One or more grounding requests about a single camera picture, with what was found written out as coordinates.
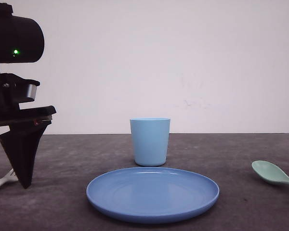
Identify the white plastic fork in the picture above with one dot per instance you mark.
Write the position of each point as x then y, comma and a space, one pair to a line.
10, 177

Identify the blue plastic plate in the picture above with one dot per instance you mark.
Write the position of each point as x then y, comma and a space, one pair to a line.
152, 195

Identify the light blue plastic cup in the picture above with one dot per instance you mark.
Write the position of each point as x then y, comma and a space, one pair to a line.
150, 139

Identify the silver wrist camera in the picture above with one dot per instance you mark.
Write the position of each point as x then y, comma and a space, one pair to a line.
30, 93

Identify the mint green plastic spoon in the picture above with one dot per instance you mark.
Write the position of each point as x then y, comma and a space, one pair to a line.
270, 173

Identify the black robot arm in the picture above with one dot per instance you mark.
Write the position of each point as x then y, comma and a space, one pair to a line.
21, 41

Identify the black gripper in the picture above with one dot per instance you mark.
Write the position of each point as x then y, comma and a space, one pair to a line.
27, 126

